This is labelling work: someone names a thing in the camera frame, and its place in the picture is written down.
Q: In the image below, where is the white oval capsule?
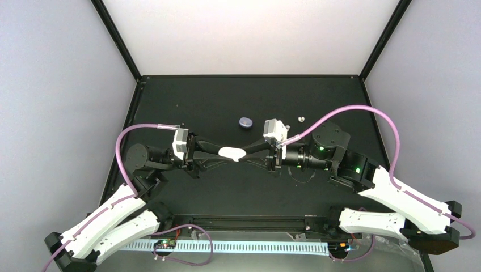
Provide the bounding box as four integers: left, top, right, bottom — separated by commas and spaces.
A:
218, 147, 247, 162

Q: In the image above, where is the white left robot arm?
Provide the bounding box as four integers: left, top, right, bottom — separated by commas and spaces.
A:
43, 127, 206, 271

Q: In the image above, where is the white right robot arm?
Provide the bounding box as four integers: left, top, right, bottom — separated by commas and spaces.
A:
233, 119, 462, 255

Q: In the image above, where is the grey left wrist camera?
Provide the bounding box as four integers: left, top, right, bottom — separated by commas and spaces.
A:
172, 128, 189, 161

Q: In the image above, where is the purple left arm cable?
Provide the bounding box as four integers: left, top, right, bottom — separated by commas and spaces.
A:
40, 123, 183, 272

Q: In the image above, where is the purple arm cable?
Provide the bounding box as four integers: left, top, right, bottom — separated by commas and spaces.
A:
40, 123, 183, 272
278, 104, 477, 240

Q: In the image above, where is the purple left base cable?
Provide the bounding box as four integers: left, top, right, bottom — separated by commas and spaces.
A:
152, 224, 214, 267

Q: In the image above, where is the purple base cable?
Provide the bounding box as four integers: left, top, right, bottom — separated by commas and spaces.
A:
328, 208, 377, 263
152, 224, 214, 267

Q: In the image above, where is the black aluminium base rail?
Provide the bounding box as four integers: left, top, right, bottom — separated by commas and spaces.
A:
171, 214, 362, 242

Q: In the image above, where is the light blue slotted cable duct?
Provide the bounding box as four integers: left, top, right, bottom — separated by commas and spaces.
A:
120, 240, 330, 257

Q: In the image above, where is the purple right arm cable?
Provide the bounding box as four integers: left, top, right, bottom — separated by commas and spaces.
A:
278, 104, 477, 240

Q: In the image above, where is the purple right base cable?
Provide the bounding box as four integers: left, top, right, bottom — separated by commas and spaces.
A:
328, 208, 377, 263

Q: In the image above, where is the black frame post left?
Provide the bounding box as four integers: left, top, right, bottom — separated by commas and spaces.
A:
91, 0, 142, 82

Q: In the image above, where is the black frame post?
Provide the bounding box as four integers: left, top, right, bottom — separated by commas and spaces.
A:
91, 0, 142, 82
359, 0, 412, 82

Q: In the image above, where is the black frame post right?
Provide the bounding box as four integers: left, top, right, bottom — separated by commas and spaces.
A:
359, 0, 412, 82

